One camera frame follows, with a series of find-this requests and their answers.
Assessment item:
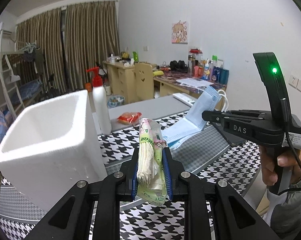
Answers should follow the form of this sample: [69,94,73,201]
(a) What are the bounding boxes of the floral tissue packet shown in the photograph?
[136,118,167,206]

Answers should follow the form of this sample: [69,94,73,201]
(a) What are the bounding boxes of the blue face mask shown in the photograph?
[185,86,229,131]
[162,117,206,146]

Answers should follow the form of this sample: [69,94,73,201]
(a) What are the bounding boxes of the person's right hand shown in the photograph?
[259,146,301,186]

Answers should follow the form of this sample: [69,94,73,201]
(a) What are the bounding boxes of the printed paper sheets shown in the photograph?
[176,78,213,89]

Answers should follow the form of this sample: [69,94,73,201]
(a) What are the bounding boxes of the white remote control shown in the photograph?
[172,93,195,107]

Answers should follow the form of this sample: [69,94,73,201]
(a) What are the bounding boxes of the orange snack packet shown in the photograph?
[117,112,142,125]

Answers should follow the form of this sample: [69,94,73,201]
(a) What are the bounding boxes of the wooden smiley chair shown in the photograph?
[135,63,155,101]

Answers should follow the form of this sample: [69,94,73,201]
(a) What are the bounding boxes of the wooden desk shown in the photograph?
[102,60,228,103]

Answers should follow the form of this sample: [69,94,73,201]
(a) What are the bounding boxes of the white lotion pump bottle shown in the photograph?
[86,67,112,135]

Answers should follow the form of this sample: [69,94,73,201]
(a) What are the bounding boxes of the waste bin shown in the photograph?
[107,95,125,108]

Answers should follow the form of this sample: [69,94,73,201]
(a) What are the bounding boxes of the white foam box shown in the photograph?
[0,90,107,211]

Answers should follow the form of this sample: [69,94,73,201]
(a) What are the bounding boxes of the brown striped curtains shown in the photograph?
[16,1,119,93]

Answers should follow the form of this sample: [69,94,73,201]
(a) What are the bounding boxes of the white metal bunk bed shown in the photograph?
[0,30,44,120]

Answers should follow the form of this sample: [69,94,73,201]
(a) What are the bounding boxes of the anime girl wall picture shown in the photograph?
[171,21,188,44]

